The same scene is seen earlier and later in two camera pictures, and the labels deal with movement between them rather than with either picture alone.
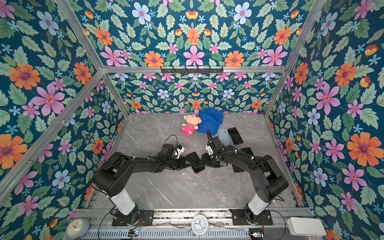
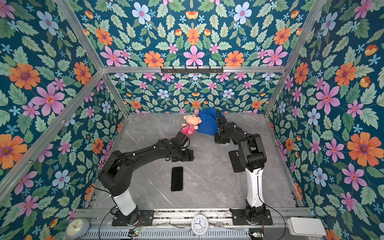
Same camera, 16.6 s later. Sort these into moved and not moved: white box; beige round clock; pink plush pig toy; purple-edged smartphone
Moved: purple-edged smartphone
Not moved: pink plush pig toy; beige round clock; white box
